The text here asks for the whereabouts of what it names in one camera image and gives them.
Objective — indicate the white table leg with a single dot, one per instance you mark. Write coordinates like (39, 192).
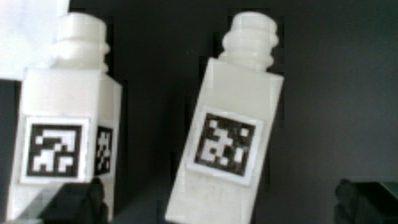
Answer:
(219, 172)
(68, 120)

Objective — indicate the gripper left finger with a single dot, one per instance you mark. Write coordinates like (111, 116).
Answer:
(77, 206)

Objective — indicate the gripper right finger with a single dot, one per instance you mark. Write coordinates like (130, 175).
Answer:
(366, 203)

